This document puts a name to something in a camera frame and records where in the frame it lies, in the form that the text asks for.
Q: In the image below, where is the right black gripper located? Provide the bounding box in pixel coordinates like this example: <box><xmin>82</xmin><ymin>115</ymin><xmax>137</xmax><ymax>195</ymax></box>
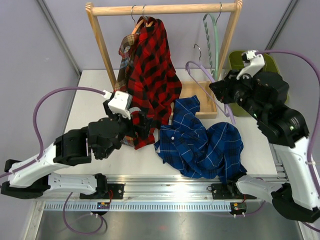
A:
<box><xmin>210</xmin><ymin>69</ymin><xmax>267</xmax><ymax>122</ymax></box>

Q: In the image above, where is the lilac hanger of blue shirt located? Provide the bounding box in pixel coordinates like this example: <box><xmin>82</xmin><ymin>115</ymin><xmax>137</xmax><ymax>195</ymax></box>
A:
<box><xmin>185</xmin><ymin>43</ymin><xmax>236</xmax><ymax>125</ymax></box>

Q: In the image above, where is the mint green hanger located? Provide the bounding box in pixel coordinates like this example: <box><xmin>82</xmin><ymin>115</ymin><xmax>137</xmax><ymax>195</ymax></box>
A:
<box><xmin>202</xmin><ymin>2</ymin><xmax>222</xmax><ymax>80</ymax></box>

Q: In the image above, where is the blue plaid shirt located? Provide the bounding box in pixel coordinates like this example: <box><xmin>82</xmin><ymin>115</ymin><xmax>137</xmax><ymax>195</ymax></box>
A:
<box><xmin>154</xmin><ymin>96</ymin><xmax>247</xmax><ymax>184</ymax></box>

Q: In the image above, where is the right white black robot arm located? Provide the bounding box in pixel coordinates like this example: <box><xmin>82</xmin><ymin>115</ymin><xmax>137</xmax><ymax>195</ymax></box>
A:
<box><xmin>209</xmin><ymin>70</ymin><xmax>320</xmax><ymax>223</ymax></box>

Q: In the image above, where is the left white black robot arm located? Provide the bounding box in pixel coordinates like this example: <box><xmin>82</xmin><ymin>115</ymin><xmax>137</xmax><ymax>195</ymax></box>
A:
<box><xmin>0</xmin><ymin>112</ymin><xmax>152</xmax><ymax>200</ymax></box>

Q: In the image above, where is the red black plaid shirt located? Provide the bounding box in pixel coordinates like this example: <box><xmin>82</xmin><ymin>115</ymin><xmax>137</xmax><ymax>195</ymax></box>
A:
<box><xmin>127</xmin><ymin>17</ymin><xmax>182</xmax><ymax>150</ymax></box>

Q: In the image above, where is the brown plaid shirt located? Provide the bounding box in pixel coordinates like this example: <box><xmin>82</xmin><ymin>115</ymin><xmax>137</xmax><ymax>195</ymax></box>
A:
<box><xmin>113</xmin><ymin>33</ymin><xmax>140</xmax><ymax>147</ymax></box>

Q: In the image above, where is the wooden hanger of brown shirt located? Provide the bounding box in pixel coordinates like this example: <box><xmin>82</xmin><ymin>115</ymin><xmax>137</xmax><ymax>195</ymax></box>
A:
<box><xmin>132</xmin><ymin>5</ymin><xmax>145</xmax><ymax>34</ymax></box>

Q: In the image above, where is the wooden hanger of red shirt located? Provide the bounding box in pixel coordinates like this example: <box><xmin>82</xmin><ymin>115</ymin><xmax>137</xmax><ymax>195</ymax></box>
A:
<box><xmin>141</xmin><ymin>4</ymin><xmax>154</xmax><ymax>28</ymax></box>

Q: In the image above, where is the wooden clothes rack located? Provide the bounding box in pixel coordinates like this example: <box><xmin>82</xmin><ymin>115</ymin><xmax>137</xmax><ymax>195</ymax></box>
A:
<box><xmin>85</xmin><ymin>0</ymin><xmax>243</xmax><ymax>119</ymax></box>

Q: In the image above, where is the green plastic basket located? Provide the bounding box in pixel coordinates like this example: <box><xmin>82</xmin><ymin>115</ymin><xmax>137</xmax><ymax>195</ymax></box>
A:
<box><xmin>228</xmin><ymin>50</ymin><xmax>280</xmax><ymax>117</ymax></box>

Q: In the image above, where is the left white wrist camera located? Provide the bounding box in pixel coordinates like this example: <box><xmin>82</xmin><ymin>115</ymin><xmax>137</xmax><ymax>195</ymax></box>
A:
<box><xmin>103</xmin><ymin>90</ymin><xmax>133</xmax><ymax>120</ymax></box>

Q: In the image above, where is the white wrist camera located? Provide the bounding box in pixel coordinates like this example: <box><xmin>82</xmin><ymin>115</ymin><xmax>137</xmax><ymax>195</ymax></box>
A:
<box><xmin>236</xmin><ymin>50</ymin><xmax>265</xmax><ymax>80</ymax></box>
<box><xmin>103</xmin><ymin>90</ymin><xmax>133</xmax><ymax>120</ymax></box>

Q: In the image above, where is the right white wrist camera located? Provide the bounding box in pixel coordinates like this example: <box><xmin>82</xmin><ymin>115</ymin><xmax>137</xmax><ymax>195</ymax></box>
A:
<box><xmin>236</xmin><ymin>50</ymin><xmax>265</xmax><ymax>80</ymax></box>

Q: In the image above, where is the aluminium mounting rail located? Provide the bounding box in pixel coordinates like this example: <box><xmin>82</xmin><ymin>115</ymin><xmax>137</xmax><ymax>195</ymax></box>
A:
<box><xmin>36</xmin><ymin>177</ymin><xmax>263</xmax><ymax>214</ymax></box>

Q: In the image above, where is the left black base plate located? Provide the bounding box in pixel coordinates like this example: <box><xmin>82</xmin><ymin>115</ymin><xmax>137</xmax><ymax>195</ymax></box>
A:
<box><xmin>79</xmin><ymin>183</ymin><xmax>125</xmax><ymax>200</ymax></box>

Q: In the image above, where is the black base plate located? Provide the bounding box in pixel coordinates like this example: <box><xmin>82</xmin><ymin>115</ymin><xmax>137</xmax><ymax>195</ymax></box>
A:
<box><xmin>79</xmin><ymin>183</ymin><xmax>125</xmax><ymax>200</ymax></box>
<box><xmin>206</xmin><ymin>183</ymin><xmax>256</xmax><ymax>200</ymax></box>

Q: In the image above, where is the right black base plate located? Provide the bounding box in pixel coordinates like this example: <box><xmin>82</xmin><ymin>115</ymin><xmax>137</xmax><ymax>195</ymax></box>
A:
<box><xmin>206</xmin><ymin>183</ymin><xmax>256</xmax><ymax>200</ymax></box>

